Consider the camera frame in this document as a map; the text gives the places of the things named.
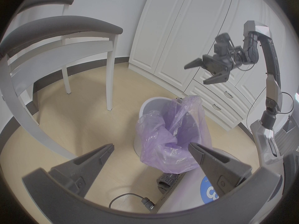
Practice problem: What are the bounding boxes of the purple plastic bag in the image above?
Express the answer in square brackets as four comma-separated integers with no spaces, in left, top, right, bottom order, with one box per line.
[136,95,213,174]

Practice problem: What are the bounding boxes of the grey white chair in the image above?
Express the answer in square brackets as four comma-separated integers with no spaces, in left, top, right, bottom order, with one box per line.
[0,0,124,160]

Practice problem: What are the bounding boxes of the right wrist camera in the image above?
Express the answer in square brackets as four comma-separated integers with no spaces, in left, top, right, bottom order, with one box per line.
[213,42,230,56]

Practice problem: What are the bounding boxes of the black cable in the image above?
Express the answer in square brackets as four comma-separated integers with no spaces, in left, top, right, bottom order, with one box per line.
[109,193,156,211]

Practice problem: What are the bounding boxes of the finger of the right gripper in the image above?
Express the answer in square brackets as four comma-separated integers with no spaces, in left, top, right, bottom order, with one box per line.
[203,72,228,85]
[184,58,204,70]

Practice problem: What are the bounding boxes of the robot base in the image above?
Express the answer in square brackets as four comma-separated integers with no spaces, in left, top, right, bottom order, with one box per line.
[153,119,299,215]

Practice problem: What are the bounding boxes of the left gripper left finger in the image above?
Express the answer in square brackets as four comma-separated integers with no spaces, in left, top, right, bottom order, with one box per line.
[50,143,115,198]

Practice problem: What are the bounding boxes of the white trash bin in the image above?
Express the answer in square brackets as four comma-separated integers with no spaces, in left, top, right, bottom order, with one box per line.
[133,97,204,157]

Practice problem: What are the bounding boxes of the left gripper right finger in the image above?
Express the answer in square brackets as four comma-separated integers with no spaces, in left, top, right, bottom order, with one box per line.
[188,142,253,199]

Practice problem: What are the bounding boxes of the white wardrobe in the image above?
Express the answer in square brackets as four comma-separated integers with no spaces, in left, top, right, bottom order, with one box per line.
[128,0,289,132]

